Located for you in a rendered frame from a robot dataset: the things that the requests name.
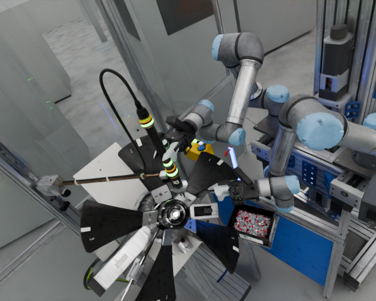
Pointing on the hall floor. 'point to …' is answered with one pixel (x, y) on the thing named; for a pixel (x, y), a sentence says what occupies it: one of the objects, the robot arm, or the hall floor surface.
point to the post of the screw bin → (252, 260)
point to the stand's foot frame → (187, 292)
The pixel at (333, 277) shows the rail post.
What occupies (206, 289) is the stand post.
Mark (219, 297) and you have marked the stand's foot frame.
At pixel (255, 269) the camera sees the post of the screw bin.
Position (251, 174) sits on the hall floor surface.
